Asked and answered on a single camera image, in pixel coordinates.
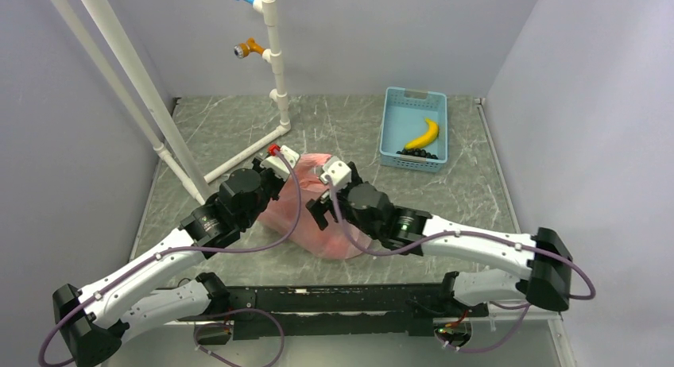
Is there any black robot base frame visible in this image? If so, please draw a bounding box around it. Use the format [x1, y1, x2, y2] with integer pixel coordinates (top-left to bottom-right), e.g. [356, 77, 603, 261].
[187, 283, 489, 340]

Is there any yellow fake banana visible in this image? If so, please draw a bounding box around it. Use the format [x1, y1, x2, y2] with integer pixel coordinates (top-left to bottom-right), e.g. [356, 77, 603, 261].
[404, 118, 440, 149]

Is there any dark fake grape bunch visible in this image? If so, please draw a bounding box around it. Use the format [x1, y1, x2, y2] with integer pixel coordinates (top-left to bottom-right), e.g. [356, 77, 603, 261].
[397, 149, 438, 160]

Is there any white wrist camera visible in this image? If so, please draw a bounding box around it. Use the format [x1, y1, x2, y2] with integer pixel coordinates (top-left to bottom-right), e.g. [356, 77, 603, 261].
[319, 156, 352, 190]
[260, 144, 300, 181]

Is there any white diagonal support pole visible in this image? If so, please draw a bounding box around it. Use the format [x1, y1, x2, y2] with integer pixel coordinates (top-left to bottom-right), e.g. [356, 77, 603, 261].
[49, 0, 211, 203]

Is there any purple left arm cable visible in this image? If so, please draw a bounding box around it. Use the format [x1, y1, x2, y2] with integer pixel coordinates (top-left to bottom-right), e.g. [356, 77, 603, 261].
[37, 146, 304, 367]

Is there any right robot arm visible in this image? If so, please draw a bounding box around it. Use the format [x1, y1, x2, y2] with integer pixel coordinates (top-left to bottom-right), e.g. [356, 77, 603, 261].
[306, 159, 572, 315]

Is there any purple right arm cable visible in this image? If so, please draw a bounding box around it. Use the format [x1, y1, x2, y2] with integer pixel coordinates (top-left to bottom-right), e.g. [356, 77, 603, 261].
[326, 181, 597, 301]

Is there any light blue plastic basket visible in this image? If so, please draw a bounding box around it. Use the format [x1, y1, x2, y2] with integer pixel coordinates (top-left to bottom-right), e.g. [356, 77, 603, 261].
[379, 87, 449, 172]

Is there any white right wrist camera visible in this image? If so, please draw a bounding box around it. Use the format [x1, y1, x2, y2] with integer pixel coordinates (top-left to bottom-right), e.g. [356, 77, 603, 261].
[319, 156, 352, 190]

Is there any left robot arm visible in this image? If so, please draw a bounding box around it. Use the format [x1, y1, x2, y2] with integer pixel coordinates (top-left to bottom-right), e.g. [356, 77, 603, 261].
[38, 147, 301, 366]

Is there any white PVC pipe stand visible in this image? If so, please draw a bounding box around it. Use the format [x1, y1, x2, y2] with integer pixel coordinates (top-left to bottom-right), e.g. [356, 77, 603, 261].
[202, 0, 292, 185]

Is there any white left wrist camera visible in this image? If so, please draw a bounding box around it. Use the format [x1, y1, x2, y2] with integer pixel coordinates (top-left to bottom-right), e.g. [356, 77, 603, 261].
[260, 144, 300, 181]

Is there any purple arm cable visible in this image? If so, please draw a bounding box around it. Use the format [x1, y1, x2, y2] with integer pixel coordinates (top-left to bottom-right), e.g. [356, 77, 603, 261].
[326, 181, 597, 301]
[37, 146, 304, 367]

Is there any pink plastic bag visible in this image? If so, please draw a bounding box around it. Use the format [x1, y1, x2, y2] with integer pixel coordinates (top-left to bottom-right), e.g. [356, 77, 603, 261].
[257, 153, 373, 261]

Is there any orange hook on pipe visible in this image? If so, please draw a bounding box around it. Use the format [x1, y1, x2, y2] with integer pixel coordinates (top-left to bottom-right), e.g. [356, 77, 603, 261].
[234, 37, 265, 59]

